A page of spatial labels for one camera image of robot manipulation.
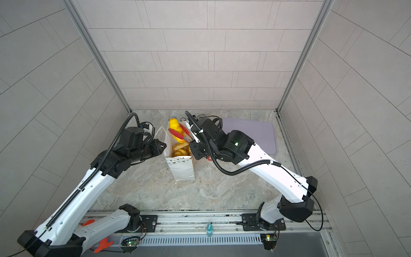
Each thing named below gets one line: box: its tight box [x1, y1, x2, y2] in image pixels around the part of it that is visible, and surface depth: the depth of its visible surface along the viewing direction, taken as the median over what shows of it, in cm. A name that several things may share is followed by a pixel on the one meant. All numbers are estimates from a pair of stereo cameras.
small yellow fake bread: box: [168, 117, 186, 144], surface depth 69 cm
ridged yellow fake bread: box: [173, 145, 193, 157], surface depth 82 cm
